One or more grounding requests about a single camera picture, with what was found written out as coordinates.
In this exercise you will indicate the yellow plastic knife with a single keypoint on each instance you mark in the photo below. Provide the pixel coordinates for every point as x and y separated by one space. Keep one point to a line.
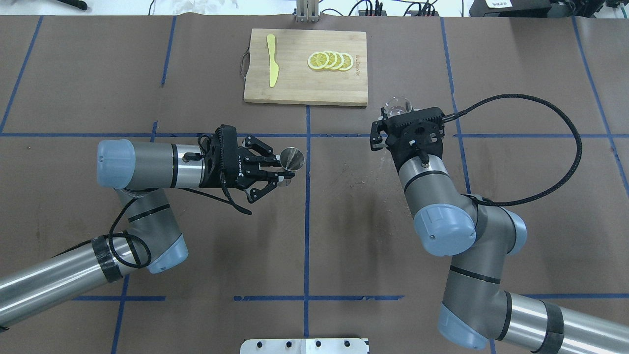
273 65

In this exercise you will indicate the crumpled white plastic wrap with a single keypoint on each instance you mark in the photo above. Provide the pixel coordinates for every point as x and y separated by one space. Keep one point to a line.
210 7

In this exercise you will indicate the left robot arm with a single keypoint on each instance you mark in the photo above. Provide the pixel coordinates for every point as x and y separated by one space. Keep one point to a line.
145 234

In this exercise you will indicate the lemon slice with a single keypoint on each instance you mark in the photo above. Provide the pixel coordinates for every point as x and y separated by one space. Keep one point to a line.
348 62
339 61
331 60
318 60

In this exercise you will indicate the lemon slice front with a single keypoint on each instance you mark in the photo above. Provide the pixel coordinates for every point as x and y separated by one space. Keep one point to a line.
318 60

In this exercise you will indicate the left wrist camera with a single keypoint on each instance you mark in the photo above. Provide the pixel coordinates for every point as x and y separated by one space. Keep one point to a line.
224 150

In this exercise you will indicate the clear glass cup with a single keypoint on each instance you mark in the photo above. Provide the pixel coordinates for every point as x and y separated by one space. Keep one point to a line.
397 105

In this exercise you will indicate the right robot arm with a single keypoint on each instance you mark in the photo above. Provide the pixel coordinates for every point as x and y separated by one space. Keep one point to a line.
474 308

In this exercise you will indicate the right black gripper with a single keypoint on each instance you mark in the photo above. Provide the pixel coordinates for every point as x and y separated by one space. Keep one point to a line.
377 138

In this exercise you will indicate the steel jigger measuring cup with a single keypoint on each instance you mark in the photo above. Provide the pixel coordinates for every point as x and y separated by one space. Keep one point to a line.
289 161

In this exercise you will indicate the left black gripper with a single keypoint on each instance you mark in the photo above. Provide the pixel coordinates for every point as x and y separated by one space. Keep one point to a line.
239 168

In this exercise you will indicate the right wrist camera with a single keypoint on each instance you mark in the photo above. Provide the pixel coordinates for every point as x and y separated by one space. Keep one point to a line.
433 114

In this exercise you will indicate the bamboo cutting board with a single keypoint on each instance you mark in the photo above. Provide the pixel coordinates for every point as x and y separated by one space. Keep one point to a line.
297 83

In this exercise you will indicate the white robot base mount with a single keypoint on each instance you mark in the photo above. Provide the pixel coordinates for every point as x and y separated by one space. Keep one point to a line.
306 346

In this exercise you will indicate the aluminium frame post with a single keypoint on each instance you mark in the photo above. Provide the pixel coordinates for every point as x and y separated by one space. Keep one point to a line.
307 11

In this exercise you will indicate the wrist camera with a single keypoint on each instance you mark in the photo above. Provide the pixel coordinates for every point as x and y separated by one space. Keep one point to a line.
224 150
433 114

